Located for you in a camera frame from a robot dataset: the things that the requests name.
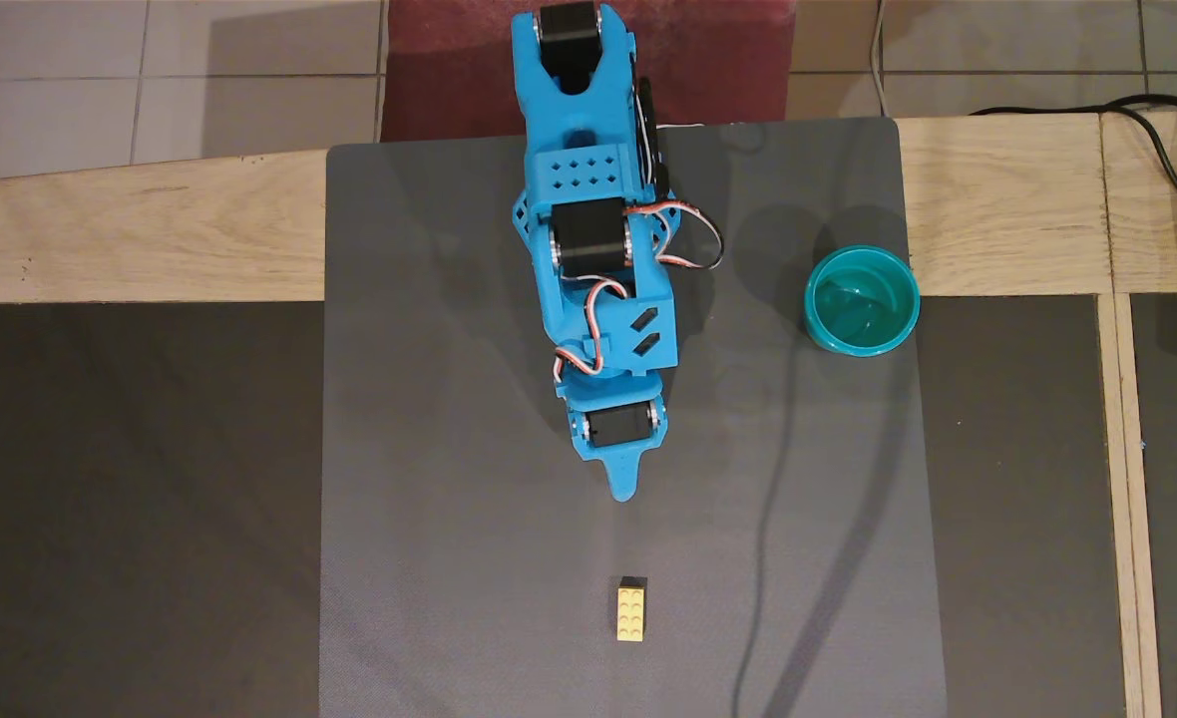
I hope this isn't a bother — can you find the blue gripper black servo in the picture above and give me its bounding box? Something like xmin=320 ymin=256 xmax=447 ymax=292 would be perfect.
xmin=555 ymin=371 xmax=669 ymax=503

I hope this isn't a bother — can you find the pale yellow lego brick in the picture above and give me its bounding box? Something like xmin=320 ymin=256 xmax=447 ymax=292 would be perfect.
xmin=615 ymin=575 xmax=648 ymax=643

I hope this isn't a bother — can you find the grey rubber mat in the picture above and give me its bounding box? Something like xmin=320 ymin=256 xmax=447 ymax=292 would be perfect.
xmin=319 ymin=117 xmax=949 ymax=718

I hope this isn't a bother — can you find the teal plastic cup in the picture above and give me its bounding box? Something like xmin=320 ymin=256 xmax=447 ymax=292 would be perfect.
xmin=804 ymin=245 xmax=922 ymax=358

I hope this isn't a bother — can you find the red white black servo wire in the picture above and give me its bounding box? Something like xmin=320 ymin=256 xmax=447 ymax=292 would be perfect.
xmin=623 ymin=199 xmax=725 ymax=271
xmin=553 ymin=279 xmax=631 ymax=384

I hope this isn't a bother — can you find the thin white cable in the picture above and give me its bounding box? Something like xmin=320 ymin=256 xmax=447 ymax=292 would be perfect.
xmin=872 ymin=0 xmax=895 ymax=117

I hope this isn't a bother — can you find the black power cable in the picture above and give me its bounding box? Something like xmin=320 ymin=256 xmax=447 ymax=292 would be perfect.
xmin=968 ymin=93 xmax=1177 ymax=718

